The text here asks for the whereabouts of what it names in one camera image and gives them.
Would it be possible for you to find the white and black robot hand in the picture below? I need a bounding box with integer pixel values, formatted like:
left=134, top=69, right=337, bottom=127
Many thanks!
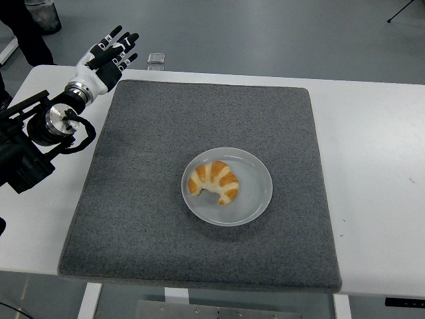
left=68, top=25, right=139, bottom=97

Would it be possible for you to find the golden croissant bread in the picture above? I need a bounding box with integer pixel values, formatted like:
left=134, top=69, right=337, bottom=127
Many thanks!
left=188, top=160, right=240, bottom=206

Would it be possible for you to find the round grey plate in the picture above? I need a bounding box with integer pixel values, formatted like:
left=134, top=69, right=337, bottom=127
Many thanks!
left=181, top=147, right=274, bottom=227

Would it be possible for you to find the grey metal plate with screws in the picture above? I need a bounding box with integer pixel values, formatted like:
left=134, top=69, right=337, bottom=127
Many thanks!
left=135, top=300, right=303, bottom=319

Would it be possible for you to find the person's leg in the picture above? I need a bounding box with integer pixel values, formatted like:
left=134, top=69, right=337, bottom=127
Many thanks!
left=0, top=0, right=56, bottom=66

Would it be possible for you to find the grey waste bin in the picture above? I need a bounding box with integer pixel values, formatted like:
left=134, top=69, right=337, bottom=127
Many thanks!
left=25, top=0, right=63, bottom=35

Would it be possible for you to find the white floor stand base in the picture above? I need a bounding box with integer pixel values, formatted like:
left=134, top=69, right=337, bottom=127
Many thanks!
left=0, top=36, right=18, bottom=66

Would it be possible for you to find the grey felt mat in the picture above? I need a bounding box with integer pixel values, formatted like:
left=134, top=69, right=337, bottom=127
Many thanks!
left=56, top=78, right=343, bottom=294

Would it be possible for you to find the white table leg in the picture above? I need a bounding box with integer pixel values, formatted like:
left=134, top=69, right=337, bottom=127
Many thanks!
left=333, top=294, right=353, bottom=319
left=164, top=287, right=190, bottom=305
left=76, top=282, right=104, bottom=319

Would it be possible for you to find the black tripod leg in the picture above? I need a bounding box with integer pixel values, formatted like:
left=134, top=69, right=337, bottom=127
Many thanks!
left=386, top=0, right=425, bottom=23

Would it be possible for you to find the black table control panel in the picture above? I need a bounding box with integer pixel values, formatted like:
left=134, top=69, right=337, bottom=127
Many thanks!
left=384, top=297, right=425, bottom=307

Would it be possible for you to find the black floor cable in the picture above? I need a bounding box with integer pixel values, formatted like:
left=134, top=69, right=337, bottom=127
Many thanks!
left=0, top=301, right=31, bottom=319

